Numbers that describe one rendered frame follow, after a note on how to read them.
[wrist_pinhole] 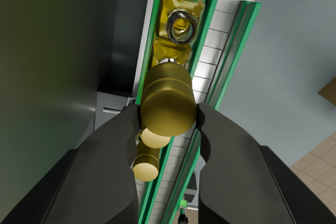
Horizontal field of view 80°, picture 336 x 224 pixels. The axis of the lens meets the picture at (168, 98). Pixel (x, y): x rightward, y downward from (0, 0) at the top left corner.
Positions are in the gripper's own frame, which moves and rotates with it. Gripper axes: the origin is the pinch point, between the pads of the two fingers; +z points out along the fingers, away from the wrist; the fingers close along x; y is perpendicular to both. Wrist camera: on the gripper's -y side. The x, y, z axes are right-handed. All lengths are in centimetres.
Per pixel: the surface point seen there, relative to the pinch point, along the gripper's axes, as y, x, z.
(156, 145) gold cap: 9.4, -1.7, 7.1
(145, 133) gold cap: 7.6, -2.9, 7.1
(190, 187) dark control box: 60, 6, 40
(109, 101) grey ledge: 19.3, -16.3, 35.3
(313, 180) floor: 160, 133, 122
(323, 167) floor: 142, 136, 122
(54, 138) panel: 9.3, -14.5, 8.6
